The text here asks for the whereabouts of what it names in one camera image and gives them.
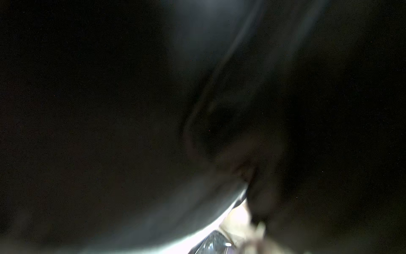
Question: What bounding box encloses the black paddle case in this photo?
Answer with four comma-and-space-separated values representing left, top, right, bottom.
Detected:
1, 1, 406, 254

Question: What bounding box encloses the cream canvas tote bag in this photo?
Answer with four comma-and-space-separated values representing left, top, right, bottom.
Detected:
189, 200, 293, 254

